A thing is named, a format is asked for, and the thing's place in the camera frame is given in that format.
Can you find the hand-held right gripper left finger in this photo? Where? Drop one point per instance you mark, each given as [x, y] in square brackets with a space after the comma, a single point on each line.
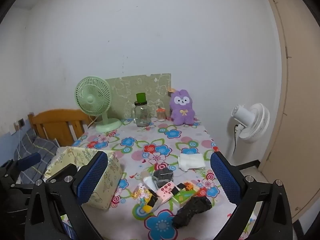
[92, 177]

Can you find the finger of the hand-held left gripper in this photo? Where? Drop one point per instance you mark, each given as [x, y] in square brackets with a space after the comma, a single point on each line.
[62, 172]
[28, 160]

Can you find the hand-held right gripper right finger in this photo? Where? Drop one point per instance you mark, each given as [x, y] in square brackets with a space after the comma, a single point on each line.
[225, 180]

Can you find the yellow fabric storage box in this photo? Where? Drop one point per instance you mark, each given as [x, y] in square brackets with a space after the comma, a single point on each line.
[110, 180]

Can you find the black plastic bag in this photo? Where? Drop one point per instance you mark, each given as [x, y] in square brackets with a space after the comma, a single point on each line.
[192, 207]

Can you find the green tissue packet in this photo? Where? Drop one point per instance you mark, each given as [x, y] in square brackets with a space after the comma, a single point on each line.
[185, 195]

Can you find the yellow printed packet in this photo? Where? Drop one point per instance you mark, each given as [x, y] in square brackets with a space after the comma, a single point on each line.
[142, 195]

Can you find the pink tissue packet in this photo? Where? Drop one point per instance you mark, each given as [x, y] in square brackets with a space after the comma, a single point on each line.
[166, 191]

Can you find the dark grey socks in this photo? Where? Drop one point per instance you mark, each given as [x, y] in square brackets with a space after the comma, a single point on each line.
[163, 176]

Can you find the blue plaid blanket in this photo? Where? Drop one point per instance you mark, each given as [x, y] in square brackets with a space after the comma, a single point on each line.
[37, 147]

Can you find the white folded cloth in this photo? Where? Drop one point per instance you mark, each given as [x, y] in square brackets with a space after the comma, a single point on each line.
[191, 161]

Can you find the beige and white rolled socks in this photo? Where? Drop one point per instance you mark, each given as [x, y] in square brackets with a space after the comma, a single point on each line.
[149, 182]

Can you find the white fan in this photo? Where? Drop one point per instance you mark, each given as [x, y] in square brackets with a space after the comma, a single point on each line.
[252, 122]

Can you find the floral tablecloth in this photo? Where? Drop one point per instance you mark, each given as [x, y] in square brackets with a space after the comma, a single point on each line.
[160, 140]

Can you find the glass jar mug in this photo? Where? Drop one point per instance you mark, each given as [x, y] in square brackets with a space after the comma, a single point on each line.
[141, 117]

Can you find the purple plush bunny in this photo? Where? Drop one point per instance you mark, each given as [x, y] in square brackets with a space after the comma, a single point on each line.
[182, 112]

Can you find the green desk fan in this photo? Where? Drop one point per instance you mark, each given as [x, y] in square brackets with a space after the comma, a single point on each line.
[92, 97]

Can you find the small jar orange lid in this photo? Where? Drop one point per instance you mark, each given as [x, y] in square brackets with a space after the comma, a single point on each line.
[161, 115]

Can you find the green patterned board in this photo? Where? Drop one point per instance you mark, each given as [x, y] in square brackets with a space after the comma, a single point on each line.
[140, 85]

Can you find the beige door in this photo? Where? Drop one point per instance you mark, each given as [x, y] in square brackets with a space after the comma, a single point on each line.
[300, 105]

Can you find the wall outlet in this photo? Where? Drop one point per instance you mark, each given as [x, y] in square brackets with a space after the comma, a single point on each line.
[21, 123]

